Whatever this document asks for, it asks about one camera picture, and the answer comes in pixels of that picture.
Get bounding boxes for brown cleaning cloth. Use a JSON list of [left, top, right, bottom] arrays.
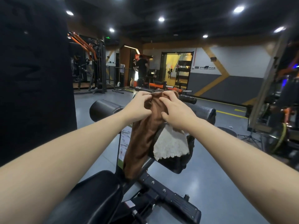
[[123, 91, 181, 181]]

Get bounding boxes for black padded gym bench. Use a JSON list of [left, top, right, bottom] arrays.
[[44, 90, 217, 224]]

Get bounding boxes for black cable machine rack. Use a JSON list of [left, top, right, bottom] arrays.
[[67, 32, 125, 95]]

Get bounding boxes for person's right forearm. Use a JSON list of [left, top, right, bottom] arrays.
[[186, 118, 299, 224]]

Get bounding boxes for black tripod stand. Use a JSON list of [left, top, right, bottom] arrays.
[[238, 127, 263, 150]]

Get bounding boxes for person's left forearm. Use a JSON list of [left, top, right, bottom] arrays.
[[0, 109, 132, 224]]

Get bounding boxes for black storage shelf rack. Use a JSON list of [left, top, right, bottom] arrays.
[[174, 64, 191, 91]]

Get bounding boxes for orange black power rack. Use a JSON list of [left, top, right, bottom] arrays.
[[247, 30, 299, 171]]

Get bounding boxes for person's left hand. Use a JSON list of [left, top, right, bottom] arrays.
[[121, 91, 154, 126]]

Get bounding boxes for person's right hand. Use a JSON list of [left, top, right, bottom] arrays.
[[159, 90, 199, 133]]

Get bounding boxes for group of round ceiling lights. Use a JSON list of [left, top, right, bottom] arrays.
[[66, 6, 287, 39]]

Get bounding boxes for black weight plate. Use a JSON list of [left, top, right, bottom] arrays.
[[217, 126, 238, 138]]

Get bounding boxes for pink cleaning cloth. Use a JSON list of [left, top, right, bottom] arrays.
[[153, 124, 190, 161]]

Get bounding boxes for black plate with yellow stripe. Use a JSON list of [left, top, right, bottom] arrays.
[[266, 122, 288, 155]]

